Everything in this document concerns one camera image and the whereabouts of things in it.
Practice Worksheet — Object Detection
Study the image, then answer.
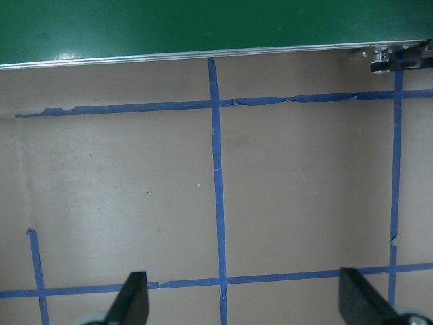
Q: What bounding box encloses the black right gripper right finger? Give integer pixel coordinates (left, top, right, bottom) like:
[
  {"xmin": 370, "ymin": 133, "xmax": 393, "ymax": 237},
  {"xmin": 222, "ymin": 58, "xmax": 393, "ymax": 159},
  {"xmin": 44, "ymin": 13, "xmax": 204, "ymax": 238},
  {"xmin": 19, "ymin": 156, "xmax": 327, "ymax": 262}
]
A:
[{"xmin": 338, "ymin": 267, "xmax": 406, "ymax": 325}]

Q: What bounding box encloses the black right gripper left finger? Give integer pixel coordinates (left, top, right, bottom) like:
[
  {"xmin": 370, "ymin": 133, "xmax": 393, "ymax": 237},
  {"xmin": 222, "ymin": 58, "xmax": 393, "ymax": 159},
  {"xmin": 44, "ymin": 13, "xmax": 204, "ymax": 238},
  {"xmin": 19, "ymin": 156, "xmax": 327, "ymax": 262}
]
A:
[{"xmin": 102, "ymin": 271, "xmax": 149, "ymax": 325}]

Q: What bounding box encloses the green conveyor belt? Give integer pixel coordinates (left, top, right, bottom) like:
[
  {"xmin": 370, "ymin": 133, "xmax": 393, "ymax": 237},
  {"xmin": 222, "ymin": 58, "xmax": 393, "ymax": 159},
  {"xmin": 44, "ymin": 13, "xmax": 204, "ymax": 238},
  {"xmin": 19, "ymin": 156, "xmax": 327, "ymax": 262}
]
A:
[{"xmin": 1, "ymin": 1, "xmax": 432, "ymax": 70}]

